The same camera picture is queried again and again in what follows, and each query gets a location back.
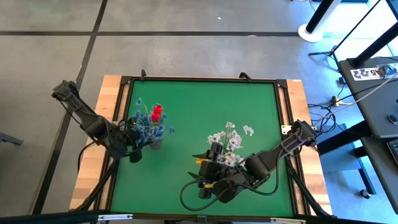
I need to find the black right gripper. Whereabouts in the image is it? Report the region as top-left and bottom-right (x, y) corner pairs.
(187, 142), (249, 203)

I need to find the blue artificial flower bunch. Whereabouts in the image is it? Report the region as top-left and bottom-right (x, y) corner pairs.
(126, 98), (156, 147)
(146, 113), (175, 142)

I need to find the purple ribbed glass vase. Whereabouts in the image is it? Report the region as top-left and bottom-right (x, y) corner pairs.
(148, 139), (163, 151)

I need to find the green table mat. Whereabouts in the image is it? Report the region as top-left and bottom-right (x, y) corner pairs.
(110, 80), (295, 217)

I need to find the white mounting plate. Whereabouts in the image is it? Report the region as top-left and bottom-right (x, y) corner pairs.
(280, 124), (295, 136)

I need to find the black crossbar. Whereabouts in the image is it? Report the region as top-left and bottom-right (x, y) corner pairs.
(0, 210), (398, 224)

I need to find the grey floor object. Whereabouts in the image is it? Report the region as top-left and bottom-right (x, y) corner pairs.
(0, 132), (24, 147)

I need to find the slanted pole with round base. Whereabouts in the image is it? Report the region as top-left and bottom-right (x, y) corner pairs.
(297, 0), (338, 43)

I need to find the thin black tripod stand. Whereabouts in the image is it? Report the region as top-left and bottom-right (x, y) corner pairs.
(308, 0), (382, 68)

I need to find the dark grey desk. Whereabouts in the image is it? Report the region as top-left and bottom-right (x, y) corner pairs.
(338, 57), (398, 139)
(362, 136), (398, 215)

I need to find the white printed label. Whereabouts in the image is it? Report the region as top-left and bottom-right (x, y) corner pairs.
(350, 67), (386, 81)

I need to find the black keyboard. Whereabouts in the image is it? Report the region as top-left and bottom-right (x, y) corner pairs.
(387, 139), (398, 166)

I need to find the thick black slanted pole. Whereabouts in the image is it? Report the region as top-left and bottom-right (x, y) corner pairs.
(353, 21), (398, 68)

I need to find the black looped gripper cable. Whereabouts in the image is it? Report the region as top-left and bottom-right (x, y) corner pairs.
(179, 161), (280, 213)

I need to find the thin black cable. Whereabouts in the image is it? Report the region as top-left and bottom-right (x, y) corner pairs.
(76, 136), (105, 175)

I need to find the thick black cable bundle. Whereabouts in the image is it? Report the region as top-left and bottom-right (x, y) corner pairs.
(73, 146), (122, 212)
(285, 155), (332, 218)

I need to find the silver metal bracket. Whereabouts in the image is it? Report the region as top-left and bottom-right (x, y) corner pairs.
(269, 217), (307, 224)
(98, 213), (134, 222)

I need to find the black metal table frame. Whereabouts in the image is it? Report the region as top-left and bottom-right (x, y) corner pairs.
(93, 74), (312, 223)

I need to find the tangled black floor cable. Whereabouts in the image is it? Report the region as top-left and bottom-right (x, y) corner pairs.
(307, 91), (348, 125)

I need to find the black desk leg frame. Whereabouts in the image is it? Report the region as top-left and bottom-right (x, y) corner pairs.
(317, 119), (379, 197)

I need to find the light grey cable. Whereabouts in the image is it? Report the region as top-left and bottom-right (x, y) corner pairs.
(323, 73), (398, 122)

